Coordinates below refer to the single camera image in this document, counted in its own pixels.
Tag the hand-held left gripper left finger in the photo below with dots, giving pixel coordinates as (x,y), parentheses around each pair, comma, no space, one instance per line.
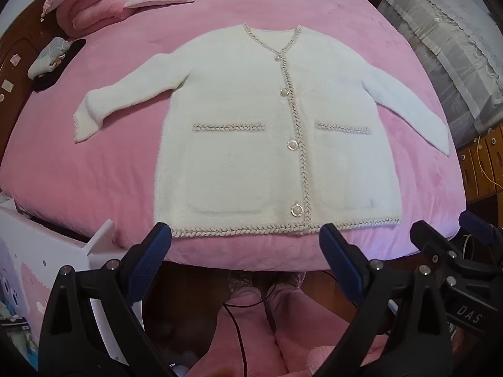
(151,253)

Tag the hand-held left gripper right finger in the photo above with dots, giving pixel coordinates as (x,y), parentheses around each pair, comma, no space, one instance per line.
(341,257)

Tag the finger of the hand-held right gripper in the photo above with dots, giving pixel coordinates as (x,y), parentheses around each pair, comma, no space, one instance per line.
(434,241)
(476,227)

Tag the white fuzzy cardigan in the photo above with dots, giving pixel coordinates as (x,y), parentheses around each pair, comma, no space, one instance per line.
(251,137)

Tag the wooden drawer unit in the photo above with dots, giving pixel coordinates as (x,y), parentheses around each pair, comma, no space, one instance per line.
(485,165)

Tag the pink bed blanket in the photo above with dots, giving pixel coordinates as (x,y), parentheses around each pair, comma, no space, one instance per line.
(118,157)

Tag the white printed cabinet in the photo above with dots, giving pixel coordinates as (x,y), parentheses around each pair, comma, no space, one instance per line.
(27,267)

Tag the person's pink fleece pants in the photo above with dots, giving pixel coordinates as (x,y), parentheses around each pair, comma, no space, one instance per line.
(251,345)

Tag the black cloth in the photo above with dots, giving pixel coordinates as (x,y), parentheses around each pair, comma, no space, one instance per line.
(59,72)

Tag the grey patterned cloth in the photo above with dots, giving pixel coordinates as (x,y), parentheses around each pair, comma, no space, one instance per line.
(49,57)

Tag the wooden headboard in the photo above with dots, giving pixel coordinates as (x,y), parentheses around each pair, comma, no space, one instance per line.
(17,63)

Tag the folded pink quilt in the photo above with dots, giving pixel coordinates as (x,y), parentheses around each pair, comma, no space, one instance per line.
(92,2)

